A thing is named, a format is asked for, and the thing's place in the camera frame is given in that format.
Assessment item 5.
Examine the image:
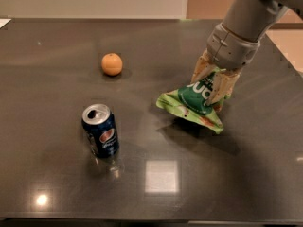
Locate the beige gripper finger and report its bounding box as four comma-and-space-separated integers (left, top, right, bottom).
191, 50, 218, 83
206, 69, 241, 105

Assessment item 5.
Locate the green rice chip bag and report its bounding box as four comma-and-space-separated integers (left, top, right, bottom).
156, 68, 231, 134

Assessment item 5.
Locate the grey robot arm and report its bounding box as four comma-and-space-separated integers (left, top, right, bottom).
191, 0, 303, 105

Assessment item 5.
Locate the blue pepsi can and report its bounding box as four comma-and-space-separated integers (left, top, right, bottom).
81, 104, 119, 158

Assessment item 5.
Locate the orange fruit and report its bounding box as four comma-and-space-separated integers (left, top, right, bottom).
101, 53, 123, 77

